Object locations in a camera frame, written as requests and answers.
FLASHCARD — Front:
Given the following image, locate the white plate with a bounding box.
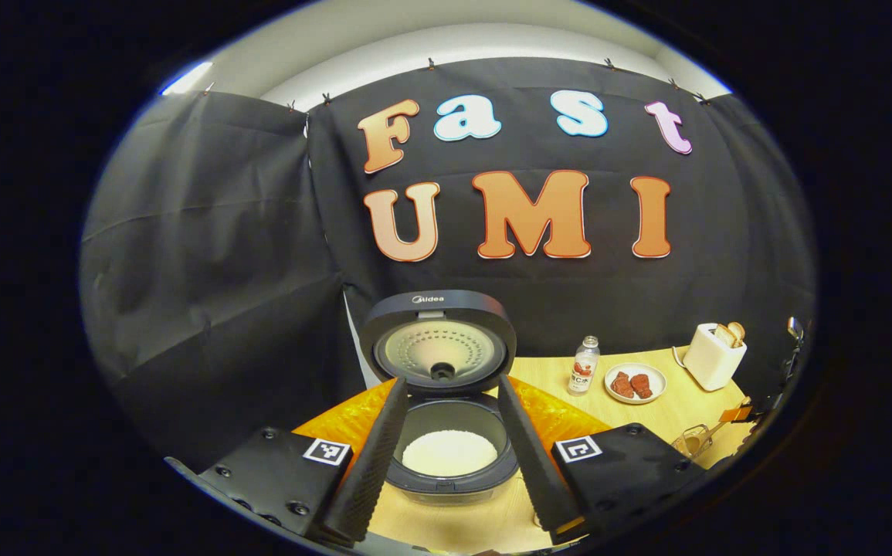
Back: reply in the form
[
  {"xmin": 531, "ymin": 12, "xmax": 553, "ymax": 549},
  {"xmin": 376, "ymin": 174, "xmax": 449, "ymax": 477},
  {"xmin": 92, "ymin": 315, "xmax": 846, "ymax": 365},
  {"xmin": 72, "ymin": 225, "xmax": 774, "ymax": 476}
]
[{"xmin": 604, "ymin": 363, "xmax": 668, "ymax": 405}]

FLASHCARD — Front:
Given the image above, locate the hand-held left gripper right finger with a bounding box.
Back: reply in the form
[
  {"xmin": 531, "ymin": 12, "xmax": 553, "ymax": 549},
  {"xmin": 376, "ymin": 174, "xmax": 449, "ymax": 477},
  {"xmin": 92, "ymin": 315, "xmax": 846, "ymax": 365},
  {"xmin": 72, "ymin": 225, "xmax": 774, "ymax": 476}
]
[{"xmin": 498, "ymin": 375, "xmax": 707, "ymax": 546}]

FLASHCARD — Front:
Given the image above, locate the white toaster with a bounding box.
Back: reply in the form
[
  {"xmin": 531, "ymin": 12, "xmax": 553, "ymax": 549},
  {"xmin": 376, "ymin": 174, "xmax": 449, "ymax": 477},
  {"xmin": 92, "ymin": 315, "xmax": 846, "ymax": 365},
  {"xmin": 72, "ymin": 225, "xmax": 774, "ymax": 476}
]
[{"xmin": 682, "ymin": 323, "xmax": 748, "ymax": 392}]

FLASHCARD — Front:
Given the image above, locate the white rice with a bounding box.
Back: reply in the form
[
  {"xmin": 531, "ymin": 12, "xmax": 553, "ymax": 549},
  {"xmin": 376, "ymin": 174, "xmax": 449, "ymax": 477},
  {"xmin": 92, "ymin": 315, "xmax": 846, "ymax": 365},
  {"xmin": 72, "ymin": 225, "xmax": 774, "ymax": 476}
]
[{"xmin": 402, "ymin": 429, "xmax": 499, "ymax": 477}]

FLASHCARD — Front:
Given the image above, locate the dark grey rice cooker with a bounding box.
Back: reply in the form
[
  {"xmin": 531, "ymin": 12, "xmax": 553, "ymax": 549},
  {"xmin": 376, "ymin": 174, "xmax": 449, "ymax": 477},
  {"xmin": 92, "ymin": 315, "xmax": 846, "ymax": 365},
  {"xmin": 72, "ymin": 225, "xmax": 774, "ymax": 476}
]
[{"xmin": 361, "ymin": 290, "xmax": 520, "ymax": 507}]

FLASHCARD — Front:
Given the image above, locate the clear drink bottle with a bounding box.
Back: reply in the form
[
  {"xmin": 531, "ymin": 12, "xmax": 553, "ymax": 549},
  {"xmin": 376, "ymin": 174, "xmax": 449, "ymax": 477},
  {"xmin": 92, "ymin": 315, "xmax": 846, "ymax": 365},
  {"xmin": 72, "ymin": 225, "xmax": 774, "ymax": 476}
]
[{"xmin": 568, "ymin": 336, "xmax": 601, "ymax": 396}]

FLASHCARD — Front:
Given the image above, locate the black backdrop cloth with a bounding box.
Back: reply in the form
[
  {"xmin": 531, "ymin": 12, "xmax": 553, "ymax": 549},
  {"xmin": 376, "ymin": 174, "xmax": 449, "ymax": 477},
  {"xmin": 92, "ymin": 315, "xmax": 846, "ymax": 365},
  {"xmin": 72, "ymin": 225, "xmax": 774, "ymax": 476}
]
[{"xmin": 81, "ymin": 56, "xmax": 816, "ymax": 472}]

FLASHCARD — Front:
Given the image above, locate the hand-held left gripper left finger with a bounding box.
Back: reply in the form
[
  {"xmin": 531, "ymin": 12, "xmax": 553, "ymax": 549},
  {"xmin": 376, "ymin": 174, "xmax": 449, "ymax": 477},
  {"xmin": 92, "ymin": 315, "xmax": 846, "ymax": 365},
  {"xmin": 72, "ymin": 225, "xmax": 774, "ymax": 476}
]
[{"xmin": 166, "ymin": 377, "xmax": 409, "ymax": 546}]

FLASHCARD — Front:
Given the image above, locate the ceiling light panel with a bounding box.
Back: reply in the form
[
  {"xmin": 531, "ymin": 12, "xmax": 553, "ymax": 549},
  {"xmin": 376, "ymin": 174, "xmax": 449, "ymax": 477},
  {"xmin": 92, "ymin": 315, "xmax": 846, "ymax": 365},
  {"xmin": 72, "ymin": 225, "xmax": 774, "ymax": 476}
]
[{"xmin": 158, "ymin": 60, "xmax": 215, "ymax": 97}]

